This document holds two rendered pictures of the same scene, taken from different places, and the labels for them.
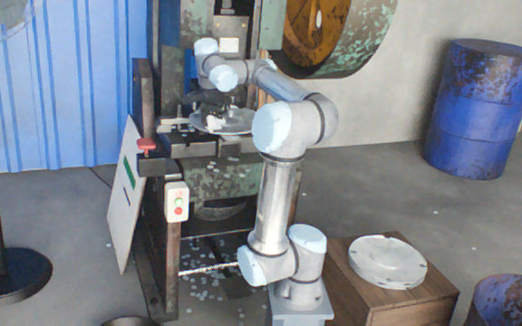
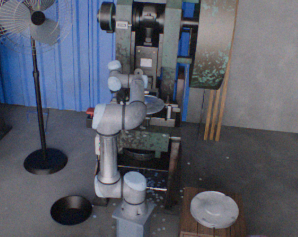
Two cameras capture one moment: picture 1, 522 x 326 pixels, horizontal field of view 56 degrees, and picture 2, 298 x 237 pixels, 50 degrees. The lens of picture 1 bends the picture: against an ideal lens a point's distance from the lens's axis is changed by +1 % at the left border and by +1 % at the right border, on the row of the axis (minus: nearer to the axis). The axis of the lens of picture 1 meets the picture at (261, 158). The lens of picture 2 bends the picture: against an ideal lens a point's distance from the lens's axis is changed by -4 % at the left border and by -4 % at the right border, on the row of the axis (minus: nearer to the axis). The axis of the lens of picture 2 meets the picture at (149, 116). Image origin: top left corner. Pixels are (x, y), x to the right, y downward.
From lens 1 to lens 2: 90 cm
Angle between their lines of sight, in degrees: 26
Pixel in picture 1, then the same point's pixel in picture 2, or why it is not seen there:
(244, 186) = (146, 144)
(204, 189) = (122, 141)
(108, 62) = not seen: hidden behind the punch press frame
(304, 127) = (110, 119)
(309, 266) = (130, 195)
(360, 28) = (206, 63)
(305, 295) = (130, 210)
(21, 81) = (84, 65)
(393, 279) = (206, 220)
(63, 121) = (103, 88)
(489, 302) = not seen: outside the picture
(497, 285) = not seen: outside the picture
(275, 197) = (103, 153)
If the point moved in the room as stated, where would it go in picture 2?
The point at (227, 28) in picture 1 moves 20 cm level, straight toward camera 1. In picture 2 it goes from (145, 53) to (130, 61)
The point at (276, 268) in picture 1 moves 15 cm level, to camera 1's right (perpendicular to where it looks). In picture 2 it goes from (108, 191) to (132, 202)
